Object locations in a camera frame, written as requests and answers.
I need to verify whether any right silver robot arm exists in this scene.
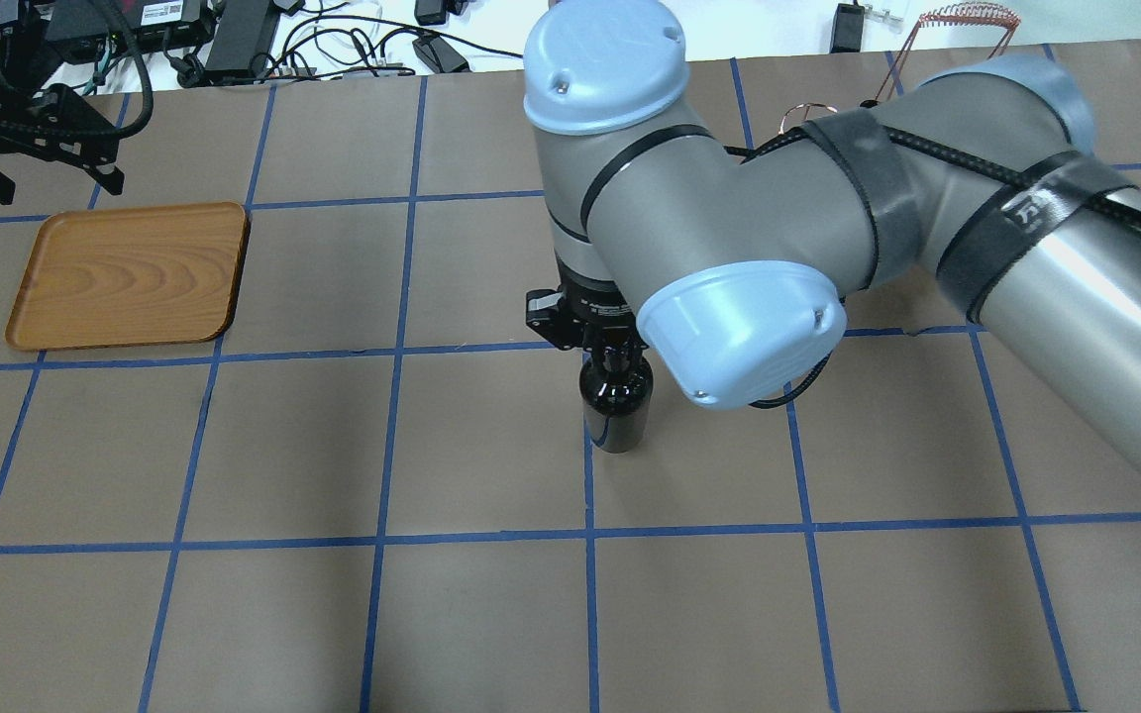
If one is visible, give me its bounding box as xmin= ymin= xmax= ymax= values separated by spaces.
xmin=524 ymin=1 xmax=1141 ymax=470

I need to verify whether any copper wire bottle basket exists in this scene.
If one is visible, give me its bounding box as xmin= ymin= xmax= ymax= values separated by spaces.
xmin=777 ymin=5 xmax=1023 ymax=133

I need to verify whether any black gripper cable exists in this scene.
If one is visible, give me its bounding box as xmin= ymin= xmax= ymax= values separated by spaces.
xmin=84 ymin=0 xmax=156 ymax=140

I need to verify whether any dark wine bottle front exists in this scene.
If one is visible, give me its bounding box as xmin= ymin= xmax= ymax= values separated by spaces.
xmin=578 ymin=343 xmax=654 ymax=453

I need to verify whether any wooden serving tray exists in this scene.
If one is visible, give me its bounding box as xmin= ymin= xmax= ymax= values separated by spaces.
xmin=5 ymin=200 xmax=250 ymax=353

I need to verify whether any black power adapter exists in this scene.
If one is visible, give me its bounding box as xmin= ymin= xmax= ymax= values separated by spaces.
xmin=828 ymin=1 xmax=868 ymax=52

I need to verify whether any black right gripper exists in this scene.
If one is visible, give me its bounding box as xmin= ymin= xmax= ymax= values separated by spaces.
xmin=525 ymin=285 xmax=652 ymax=359

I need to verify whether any large black power brick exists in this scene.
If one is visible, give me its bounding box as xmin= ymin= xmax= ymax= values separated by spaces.
xmin=203 ymin=0 xmax=280 ymax=84

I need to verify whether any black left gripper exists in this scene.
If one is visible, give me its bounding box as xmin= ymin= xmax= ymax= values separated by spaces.
xmin=0 ymin=84 xmax=126 ymax=206

